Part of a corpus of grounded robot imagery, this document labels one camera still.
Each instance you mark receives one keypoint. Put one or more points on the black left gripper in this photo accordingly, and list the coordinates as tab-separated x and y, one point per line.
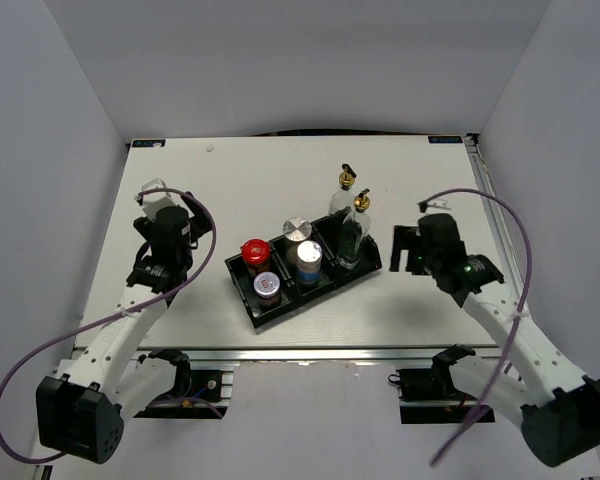
198	223

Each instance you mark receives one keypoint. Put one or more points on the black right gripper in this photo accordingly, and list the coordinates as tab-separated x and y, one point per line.
404	238

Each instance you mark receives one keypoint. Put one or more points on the clear glass oil bottle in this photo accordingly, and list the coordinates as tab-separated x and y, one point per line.
355	228

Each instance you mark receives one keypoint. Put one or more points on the glass bottle with brown residue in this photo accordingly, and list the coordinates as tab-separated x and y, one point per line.
342	200

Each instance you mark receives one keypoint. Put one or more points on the red-lid orange sauce jar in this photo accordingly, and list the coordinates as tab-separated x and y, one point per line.
256	255

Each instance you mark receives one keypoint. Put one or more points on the blue-label silver-lid jar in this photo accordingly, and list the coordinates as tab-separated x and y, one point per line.
308	265

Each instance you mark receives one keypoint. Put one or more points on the clear shaker with steel lid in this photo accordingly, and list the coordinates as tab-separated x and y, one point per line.
295	230

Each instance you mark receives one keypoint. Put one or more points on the spice jar with red label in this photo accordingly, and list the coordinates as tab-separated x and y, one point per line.
267	287

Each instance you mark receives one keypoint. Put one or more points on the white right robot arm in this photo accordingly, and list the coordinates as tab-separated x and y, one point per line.
553	402

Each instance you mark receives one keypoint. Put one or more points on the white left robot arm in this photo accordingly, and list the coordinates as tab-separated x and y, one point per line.
83	411

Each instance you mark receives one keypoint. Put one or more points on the left blue logo sticker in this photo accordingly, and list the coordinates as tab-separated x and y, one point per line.
148	143

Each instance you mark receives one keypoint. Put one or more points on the blue logo sticker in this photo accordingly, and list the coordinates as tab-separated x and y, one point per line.
148	143
445	139

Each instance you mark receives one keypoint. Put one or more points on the right blue logo sticker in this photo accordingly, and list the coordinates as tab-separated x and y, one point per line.
445	139

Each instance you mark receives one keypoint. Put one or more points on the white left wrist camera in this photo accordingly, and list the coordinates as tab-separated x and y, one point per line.
155	200

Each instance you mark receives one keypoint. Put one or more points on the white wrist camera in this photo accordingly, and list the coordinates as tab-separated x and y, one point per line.
155	200
430	205

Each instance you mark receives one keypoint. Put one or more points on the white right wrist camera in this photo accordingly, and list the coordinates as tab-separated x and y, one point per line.
430	205

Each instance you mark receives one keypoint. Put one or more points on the aluminium front rail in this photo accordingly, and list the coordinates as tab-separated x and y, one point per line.
313	354

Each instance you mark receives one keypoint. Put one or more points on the aluminium rail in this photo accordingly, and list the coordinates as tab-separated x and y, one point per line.
497	216
313	354

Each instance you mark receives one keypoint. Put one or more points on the aluminium right side rail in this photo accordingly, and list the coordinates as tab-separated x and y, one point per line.
497	216

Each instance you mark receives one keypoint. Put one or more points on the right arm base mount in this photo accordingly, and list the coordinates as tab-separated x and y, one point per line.
427	396

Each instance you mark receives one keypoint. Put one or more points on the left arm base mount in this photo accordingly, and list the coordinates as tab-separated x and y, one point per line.
200	392

